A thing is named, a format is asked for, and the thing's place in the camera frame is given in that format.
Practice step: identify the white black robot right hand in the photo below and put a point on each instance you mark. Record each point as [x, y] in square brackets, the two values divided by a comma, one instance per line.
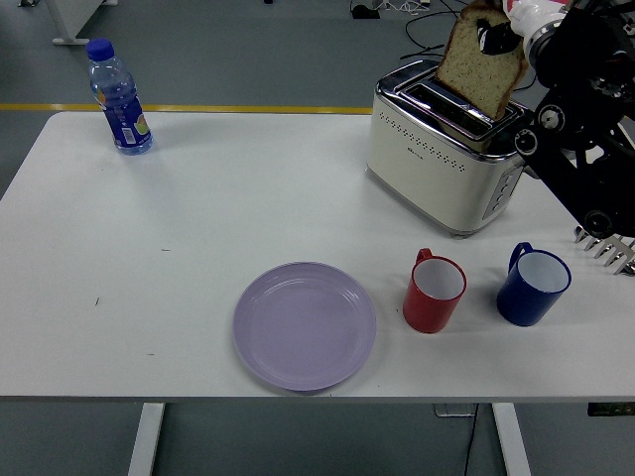
[526, 12]

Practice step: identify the bread slice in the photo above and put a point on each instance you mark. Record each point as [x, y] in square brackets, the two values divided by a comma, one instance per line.
[476, 74]

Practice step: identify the cream and chrome toaster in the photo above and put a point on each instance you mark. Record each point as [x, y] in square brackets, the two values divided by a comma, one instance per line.
[426, 168]

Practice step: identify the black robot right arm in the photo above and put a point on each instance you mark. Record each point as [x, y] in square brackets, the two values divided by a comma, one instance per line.
[560, 163]

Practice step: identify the purple plate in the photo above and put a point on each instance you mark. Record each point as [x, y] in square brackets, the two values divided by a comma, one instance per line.
[303, 327]

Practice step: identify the wooden bread rack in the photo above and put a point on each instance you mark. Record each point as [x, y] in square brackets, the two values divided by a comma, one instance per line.
[615, 250]

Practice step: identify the blue mug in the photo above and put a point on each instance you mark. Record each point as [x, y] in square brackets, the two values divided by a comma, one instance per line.
[523, 300]

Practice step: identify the yellow floor tape line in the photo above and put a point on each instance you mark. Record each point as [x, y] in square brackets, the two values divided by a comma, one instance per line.
[248, 108]

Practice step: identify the red mug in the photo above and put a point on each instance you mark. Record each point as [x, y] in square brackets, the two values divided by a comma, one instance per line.
[426, 310]

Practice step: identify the black table control panel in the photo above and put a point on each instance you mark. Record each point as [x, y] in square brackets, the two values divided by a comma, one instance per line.
[610, 409]

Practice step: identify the blue-capped water bottle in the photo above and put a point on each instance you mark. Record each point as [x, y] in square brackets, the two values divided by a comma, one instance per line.
[124, 119]

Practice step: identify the white table leg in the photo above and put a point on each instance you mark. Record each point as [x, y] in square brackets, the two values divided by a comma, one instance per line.
[146, 441]
[511, 441]

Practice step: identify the grey under-table bracket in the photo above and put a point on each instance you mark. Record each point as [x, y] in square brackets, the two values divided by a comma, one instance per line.
[454, 410]

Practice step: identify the white desk frame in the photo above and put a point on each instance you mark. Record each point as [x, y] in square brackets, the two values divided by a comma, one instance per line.
[67, 25]

